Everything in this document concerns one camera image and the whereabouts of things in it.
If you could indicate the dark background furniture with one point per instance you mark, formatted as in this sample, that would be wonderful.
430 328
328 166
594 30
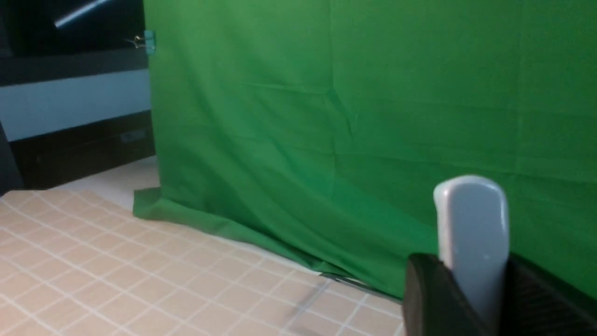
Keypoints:
75 97

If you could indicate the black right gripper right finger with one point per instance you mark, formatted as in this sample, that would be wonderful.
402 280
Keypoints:
538 303

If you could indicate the metal binder clip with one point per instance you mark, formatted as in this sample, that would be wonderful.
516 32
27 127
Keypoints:
147 42

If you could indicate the beige checked tablecloth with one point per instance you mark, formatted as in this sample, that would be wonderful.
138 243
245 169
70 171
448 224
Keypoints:
74 264

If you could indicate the green backdrop cloth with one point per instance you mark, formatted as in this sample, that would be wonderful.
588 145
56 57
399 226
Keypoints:
318 129

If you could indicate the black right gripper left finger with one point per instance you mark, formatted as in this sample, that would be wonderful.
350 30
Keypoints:
434 305

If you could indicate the plain white ceramic spoon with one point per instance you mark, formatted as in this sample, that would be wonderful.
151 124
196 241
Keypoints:
473 241

